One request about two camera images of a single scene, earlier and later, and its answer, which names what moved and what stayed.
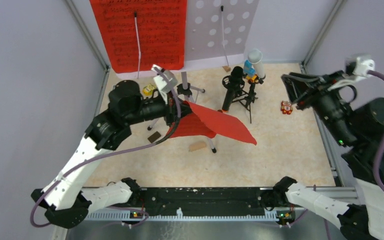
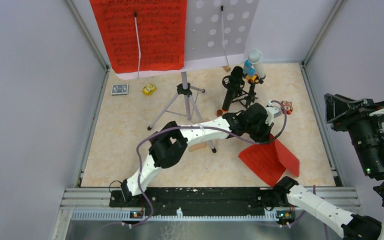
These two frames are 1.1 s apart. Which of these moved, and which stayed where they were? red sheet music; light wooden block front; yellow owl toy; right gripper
Moved: right gripper
Stayed: yellow owl toy; red sheet music; light wooden block front
